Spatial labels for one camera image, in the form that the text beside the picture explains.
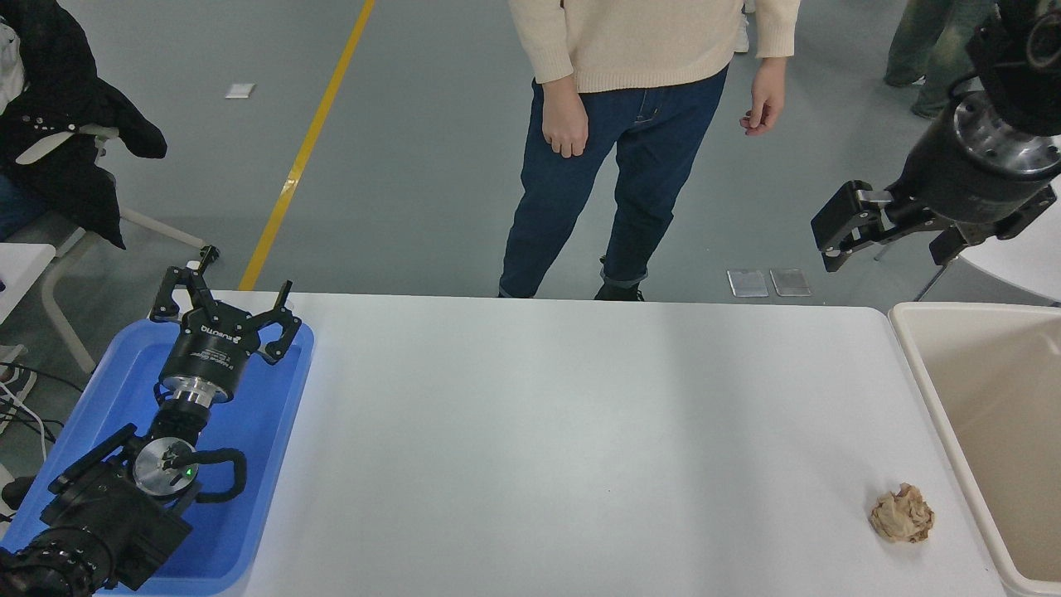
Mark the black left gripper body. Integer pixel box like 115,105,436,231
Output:
159,307,259,392

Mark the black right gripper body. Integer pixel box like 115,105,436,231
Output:
887,112,1061,226

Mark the tan paper ball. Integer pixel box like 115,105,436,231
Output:
869,483,936,544

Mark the standing person's left hand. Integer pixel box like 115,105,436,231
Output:
739,58,786,135

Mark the standing person's right hand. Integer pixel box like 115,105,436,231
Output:
541,76,589,158

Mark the round white table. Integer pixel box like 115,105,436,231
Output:
874,178,1061,304

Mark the blue plastic tray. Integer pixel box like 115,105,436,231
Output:
0,318,316,596

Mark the white chair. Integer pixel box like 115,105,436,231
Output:
17,124,208,374

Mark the large pale bin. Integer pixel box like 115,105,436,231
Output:
889,301,1061,597

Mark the white side table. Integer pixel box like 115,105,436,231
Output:
0,243,56,324

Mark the seated person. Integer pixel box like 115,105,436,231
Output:
0,0,168,250

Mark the small black object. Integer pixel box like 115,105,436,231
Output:
0,475,36,511

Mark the standing person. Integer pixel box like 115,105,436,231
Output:
497,0,802,301

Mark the black cable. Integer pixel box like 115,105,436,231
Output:
0,362,65,444

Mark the white cable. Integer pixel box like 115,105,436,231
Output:
0,381,49,462

